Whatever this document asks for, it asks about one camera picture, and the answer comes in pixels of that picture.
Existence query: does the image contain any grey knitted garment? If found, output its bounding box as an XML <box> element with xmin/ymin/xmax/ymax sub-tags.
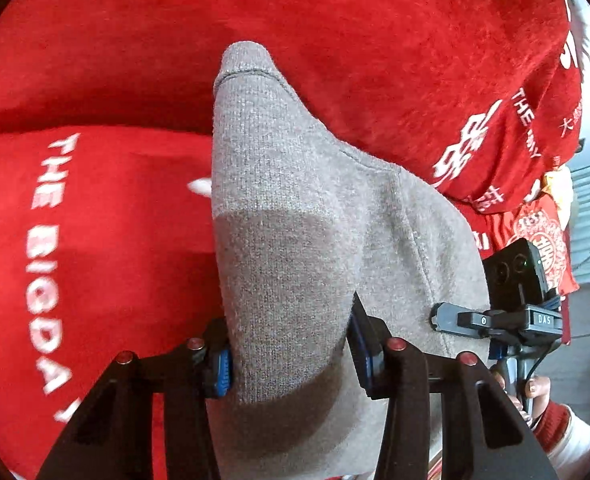
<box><xmin>210</xmin><ymin>40</ymin><xmax>498</xmax><ymax>480</ymax></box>

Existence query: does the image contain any red printed blanket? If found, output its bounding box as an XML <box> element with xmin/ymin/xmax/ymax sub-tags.
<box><xmin>0</xmin><ymin>0</ymin><xmax>588</xmax><ymax>480</ymax></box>

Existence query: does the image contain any red patterned cloth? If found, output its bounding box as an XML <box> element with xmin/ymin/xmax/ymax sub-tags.
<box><xmin>510</xmin><ymin>197</ymin><xmax>580</xmax><ymax>296</ymax></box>

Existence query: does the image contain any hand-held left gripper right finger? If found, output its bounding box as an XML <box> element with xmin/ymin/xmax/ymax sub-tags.
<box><xmin>346</xmin><ymin>291</ymin><xmax>560</xmax><ymax>480</ymax></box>

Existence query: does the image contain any person's right forearm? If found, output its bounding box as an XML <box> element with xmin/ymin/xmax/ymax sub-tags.
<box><xmin>531</xmin><ymin>402</ymin><xmax>590</xmax><ymax>480</ymax></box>

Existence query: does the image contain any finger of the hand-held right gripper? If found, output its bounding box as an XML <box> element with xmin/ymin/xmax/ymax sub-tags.
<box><xmin>430</xmin><ymin>302</ymin><xmax>496</xmax><ymax>335</ymax></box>

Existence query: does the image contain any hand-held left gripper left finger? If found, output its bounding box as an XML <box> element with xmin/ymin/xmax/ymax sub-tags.
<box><xmin>35</xmin><ymin>316</ymin><xmax>234</xmax><ymax>480</ymax></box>

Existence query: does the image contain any person's right hand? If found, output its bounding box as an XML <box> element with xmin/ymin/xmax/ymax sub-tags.
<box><xmin>491</xmin><ymin>365</ymin><xmax>552</xmax><ymax>431</ymax></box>

